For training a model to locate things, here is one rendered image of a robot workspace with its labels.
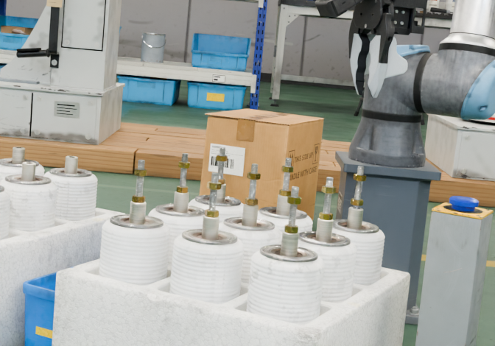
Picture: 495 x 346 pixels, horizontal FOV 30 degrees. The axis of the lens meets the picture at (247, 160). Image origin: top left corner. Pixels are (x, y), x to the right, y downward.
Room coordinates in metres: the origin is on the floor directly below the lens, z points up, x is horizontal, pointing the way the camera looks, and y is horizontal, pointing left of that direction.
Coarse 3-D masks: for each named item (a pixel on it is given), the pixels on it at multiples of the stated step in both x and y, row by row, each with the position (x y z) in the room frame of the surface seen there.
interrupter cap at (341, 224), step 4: (336, 220) 1.40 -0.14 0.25; (340, 220) 1.41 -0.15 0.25; (344, 220) 1.41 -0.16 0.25; (336, 224) 1.37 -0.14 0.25; (340, 224) 1.38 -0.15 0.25; (344, 224) 1.39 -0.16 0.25; (364, 224) 1.40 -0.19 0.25; (368, 224) 1.40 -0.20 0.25; (372, 224) 1.40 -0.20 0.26; (336, 228) 1.35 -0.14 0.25; (340, 228) 1.35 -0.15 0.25; (344, 228) 1.35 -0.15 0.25; (348, 228) 1.35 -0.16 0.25; (364, 228) 1.38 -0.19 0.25; (368, 228) 1.37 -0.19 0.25; (372, 228) 1.37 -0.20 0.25; (376, 228) 1.37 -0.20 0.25; (352, 232) 1.34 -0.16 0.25; (356, 232) 1.34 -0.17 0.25; (360, 232) 1.34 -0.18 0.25; (364, 232) 1.34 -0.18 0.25; (368, 232) 1.34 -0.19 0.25; (372, 232) 1.35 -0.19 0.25; (376, 232) 1.36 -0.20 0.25
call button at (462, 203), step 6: (450, 198) 1.26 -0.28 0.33; (456, 198) 1.26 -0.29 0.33; (462, 198) 1.26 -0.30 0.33; (468, 198) 1.27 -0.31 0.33; (456, 204) 1.25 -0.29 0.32; (462, 204) 1.25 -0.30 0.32; (468, 204) 1.24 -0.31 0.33; (474, 204) 1.25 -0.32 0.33; (462, 210) 1.25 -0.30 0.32; (468, 210) 1.25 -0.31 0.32; (474, 210) 1.26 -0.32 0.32
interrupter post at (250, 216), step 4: (244, 208) 1.32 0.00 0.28; (248, 208) 1.32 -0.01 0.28; (252, 208) 1.32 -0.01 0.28; (256, 208) 1.32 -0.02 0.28; (244, 212) 1.32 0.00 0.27; (248, 212) 1.32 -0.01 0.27; (252, 212) 1.32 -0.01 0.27; (256, 212) 1.32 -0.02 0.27; (244, 216) 1.32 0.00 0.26; (248, 216) 1.32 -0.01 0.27; (252, 216) 1.32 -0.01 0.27; (256, 216) 1.32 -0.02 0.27; (244, 220) 1.32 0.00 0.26; (248, 220) 1.32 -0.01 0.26; (252, 220) 1.32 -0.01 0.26; (256, 220) 1.32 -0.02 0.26; (244, 224) 1.32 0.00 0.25; (248, 224) 1.32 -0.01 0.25; (252, 224) 1.32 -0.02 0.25; (256, 224) 1.32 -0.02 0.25
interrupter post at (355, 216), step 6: (348, 210) 1.38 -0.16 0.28; (354, 210) 1.37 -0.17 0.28; (360, 210) 1.37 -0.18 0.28; (348, 216) 1.37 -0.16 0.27; (354, 216) 1.37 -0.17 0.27; (360, 216) 1.37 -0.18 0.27; (348, 222) 1.37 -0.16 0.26; (354, 222) 1.37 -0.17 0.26; (360, 222) 1.37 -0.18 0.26; (354, 228) 1.37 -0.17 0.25; (360, 228) 1.37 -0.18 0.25
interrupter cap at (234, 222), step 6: (228, 222) 1.32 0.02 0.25; (234, 222) 1.32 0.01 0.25; (240, 222) 1.34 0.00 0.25; (258, 222) 1.34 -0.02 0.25; (264, 222) 1.34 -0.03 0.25; (270, 222) 1.34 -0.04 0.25; (240, 228) 1.29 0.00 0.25; (246, 228) 1.29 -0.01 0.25; (252, 228) 1.29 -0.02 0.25; (258, 228) 1.29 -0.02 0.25; (264, 228) 1.30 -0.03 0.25; (270, 228) 1.30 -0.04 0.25
